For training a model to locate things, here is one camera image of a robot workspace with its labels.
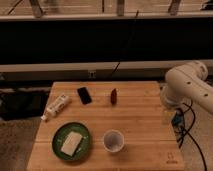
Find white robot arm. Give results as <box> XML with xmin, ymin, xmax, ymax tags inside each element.
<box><xmin>160</xmin><ymin>61</ymin><xmax>213</xmax><ymax>115</ymax></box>

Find black smartphone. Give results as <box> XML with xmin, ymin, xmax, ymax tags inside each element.
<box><xmin>77</xmin><ymin>87</ymin><xmax>92</xmax><ymax>105</ymax></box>

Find white toothpaste tube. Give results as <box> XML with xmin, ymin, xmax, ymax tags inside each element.
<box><xmin>41</xmin><ymin>94</ymin><xmax>71</xmax><ymax>121</ymax></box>

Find green plate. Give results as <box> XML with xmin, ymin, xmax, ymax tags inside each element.
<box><xmin>52</xmin><ymin>122</ymin><xmax>91</xmax><ymax>161</ymax></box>

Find white sponge block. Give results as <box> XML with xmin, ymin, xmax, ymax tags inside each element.
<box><xmin>61</xmin><ymin>132</ymin><xmax>82</xmax><ymax>156</ymax></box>

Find blue power adapter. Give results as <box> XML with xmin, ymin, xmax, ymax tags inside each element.
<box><xmin>171</xmin><ymin>113</ymin><xmax>182</xmax><ymax>126</ymax></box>

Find white wall outlet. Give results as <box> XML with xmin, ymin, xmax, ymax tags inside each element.
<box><xmin>88</xmin><ymin>70</ymin><xmax>96</xmax><ymax>78</ymax></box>

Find black hanging cable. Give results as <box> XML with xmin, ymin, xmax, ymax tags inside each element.
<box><xmin>110</xmin><ymin>9</ymin><xmax>140</xmax><ymax>77</ymax></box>

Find black floor cables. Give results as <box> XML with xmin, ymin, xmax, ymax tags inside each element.
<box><xmin>176</xmin><ymin>100</ymin><xmax>209</xmax><ymax>171</ymax></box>

